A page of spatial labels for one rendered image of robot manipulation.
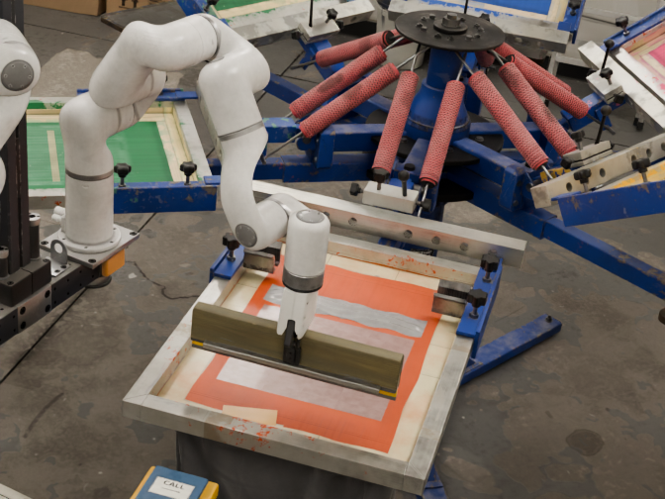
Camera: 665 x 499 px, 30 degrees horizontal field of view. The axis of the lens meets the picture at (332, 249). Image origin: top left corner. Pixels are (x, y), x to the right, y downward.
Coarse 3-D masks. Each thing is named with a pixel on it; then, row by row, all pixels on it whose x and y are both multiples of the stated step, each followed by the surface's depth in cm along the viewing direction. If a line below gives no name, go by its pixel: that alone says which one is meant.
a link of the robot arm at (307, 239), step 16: (288, 208) 221; (304, 208) 221; (288, 224) 218; (304, 224) 216; (320, 224) 217; (288, 240) 219; (304, 240) 216; (320, 240) 217; (288, 256) 220; (304, 256) 218; (320, 256) 219; (304, 272) 220; (320, 272) 221
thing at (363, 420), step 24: (360, 288) 281; (384, 288) 282; (408, 288) 283; (408, 312) 275; (432, 312) 276; (336, 336) 264; (360, 336) 265; (384, 336) 266; (408, 336) 266; (408, 360) 258; (312, 384) 248; (408, 384) 251; (312, 408) 241; (336, 408) 242; (360, 408) 243; (384, 408) 244; (312, 432) 235; (336, 432) 236; (360, 432) 236; (384, 432) 237
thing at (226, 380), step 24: (264, 288) 277; (336, 288) 280; (264, 312) 269; (216, 360) 252; (240, 360) 253; (216, 384) 245; (240, 384) 246; (264, 384) 246; (288, 384) 247; (216, 408) 238; (264, 408) 240; (288, 408) 241
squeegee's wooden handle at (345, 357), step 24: (192, 312) 234; (216, 312) 232; (240, 312) 233; (192, 336) 236; (216, 336) 235; (240, 336) 233; (264, 336) 231; (312, 336) 229; (312, 360) 231; (336, 360) 229; (360, 360) 228; (384, 360) 226; (384, 384) 229
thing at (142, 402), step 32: (352, 256) 292; (384, 256) 290; (416, 256) 289; (224, 288) 269; (160, 352) 246; (160, 384) 240; (448, 384) 247; (128, 416) 234; (160, 416) 231; (192, 416) 230; (224, 416) 231; (448, 416) 242; (256, 448) 228; (288, 448) 226; (320, 448) 226; (352, 448) 227; (416, 448) 228; (384, 480) 223; (416, 480) 221
